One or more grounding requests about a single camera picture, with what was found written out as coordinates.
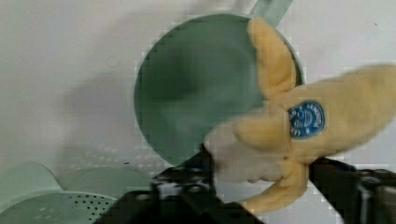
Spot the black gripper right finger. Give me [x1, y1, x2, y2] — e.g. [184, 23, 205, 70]
[309, 158, 396, 224]

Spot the yellow plush peeled banana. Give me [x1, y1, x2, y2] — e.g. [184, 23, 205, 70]
[204, 18, 395, 214]

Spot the pale green metal mug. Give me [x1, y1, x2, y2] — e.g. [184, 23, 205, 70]
[134, 0, 293, 165]

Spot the pale green colander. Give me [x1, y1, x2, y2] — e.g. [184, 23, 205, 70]
[0, 162, 150, 224]

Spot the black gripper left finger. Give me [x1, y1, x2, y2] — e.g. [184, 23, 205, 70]
[93, 146, 264, 224]

